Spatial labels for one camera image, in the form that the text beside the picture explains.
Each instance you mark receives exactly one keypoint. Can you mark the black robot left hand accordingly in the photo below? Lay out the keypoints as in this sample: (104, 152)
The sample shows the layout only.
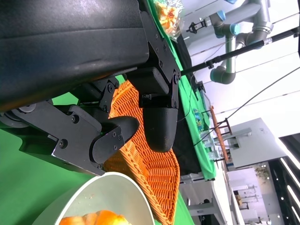
(70, 47)

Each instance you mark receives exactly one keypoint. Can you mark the pale grey-green bowl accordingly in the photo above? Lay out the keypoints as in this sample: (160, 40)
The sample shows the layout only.
(105, 192)

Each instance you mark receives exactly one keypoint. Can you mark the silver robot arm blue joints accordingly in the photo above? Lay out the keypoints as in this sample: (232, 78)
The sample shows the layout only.
(230, 47)

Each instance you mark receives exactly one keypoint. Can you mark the clear bag of bread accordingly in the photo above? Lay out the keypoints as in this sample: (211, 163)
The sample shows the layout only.
(170, 16)

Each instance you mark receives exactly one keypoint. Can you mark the orange wicker basket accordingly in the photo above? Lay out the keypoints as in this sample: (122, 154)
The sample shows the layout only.
(154, 168)

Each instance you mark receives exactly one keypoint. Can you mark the green cloth with small print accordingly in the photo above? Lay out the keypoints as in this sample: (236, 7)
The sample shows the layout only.
(187, 93)

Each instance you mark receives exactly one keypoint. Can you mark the green tablecloth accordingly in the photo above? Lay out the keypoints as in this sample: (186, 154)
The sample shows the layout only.
(28, 187)

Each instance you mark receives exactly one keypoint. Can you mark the black backdrop cloth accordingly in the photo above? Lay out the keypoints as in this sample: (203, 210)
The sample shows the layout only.
(187, 140)

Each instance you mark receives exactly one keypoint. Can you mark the brown wooden stick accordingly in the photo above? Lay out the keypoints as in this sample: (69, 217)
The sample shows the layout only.
(219, 133)

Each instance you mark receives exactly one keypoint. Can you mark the black stand pole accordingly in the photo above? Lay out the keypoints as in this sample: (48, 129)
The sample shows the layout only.
(243, 50)

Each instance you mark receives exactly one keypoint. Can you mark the white cabinet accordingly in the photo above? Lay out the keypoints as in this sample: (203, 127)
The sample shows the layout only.
(257, 145)

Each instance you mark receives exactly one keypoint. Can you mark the grey metal frame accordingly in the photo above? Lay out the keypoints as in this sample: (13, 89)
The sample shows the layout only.
(204, 207)

